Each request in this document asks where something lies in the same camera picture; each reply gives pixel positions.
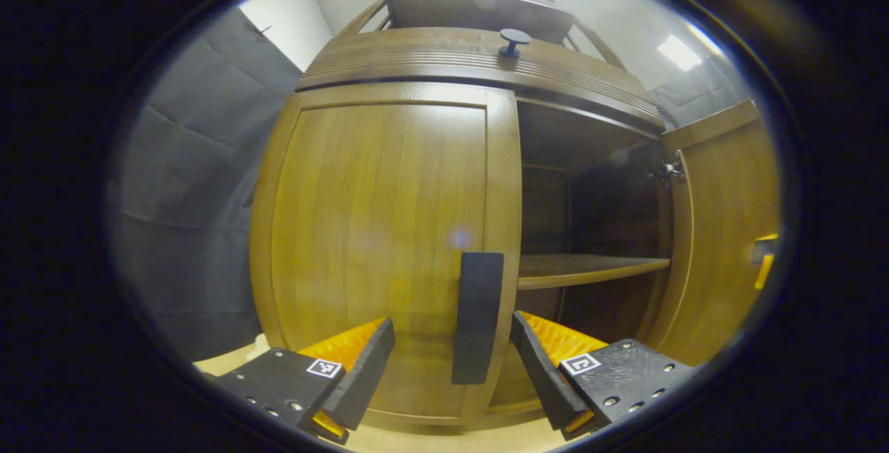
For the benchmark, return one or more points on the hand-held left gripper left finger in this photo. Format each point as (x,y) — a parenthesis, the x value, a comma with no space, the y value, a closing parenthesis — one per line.
(364,369)

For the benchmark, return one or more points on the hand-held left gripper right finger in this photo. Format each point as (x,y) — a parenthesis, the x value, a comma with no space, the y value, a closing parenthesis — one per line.
(545,376)

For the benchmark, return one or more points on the metal door hinge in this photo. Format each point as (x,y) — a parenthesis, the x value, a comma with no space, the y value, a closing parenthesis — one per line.
(670,169)

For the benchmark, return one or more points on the brown ribbed drawer front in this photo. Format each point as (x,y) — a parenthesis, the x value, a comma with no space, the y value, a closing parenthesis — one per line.
(430,57)

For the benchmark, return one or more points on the black round knob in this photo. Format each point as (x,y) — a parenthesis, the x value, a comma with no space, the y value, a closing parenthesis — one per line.
(514,41)

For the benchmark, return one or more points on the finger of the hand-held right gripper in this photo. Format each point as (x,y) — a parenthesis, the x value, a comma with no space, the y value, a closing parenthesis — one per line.
(764,258)

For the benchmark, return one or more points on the small ceiling light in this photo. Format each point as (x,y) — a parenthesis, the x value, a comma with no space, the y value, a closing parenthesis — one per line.
(679,52)

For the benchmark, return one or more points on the wooden cabinet door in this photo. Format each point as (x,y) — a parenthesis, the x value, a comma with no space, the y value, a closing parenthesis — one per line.
(375,210)
(729,231)

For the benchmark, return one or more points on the wooden inner shelf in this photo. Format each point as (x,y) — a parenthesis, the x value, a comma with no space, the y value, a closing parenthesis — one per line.
(583,269)

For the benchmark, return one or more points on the brown wooden shoe cabinet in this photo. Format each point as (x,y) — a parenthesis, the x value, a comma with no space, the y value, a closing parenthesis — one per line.
(590,137)

